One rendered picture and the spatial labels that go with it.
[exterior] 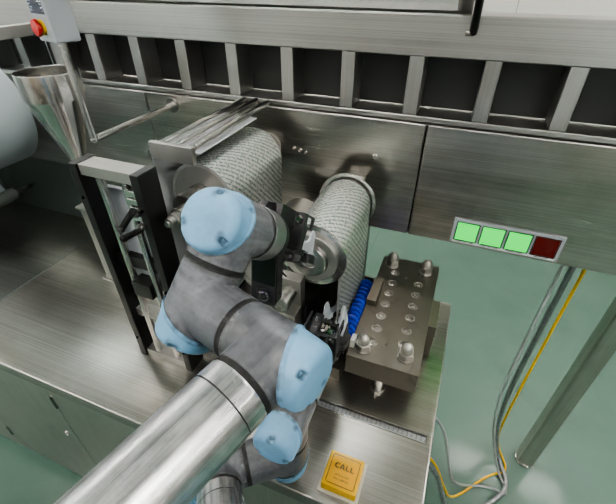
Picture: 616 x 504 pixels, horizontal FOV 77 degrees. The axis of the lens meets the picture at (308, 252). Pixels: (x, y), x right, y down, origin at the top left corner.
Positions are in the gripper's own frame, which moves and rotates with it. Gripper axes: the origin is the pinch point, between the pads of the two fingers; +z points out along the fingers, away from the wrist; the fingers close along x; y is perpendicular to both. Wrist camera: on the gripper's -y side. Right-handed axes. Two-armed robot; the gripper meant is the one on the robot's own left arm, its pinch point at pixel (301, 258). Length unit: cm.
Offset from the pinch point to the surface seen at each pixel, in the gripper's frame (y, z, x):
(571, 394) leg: -25, 89, -80
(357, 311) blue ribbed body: -9.9, 25.9, -9.1
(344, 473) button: -39.4, 7.2, -16.6
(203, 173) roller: 12.1, -3.6, 23.4
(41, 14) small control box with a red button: 33, -20, 54
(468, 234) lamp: 15.5, 34.0, -30.9
